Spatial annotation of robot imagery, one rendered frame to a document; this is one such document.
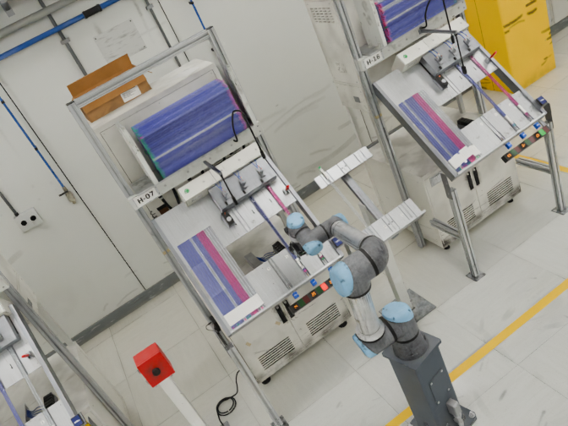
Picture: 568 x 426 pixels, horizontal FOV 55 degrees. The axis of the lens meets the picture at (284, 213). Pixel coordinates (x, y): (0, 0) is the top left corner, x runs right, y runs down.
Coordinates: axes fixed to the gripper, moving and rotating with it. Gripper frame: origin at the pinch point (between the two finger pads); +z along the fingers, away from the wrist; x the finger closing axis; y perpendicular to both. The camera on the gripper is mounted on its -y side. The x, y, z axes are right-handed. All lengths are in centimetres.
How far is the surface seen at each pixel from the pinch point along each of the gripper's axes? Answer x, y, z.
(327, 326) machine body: 4, 12, 83
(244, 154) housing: 10, -60, -9
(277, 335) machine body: -24, 3, 68
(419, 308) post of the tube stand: 54, 37, 80
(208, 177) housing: -13, -60, -9
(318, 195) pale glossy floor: 88, -115, 172
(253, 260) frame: -12, -33, 46
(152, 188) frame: -40, -67, -16
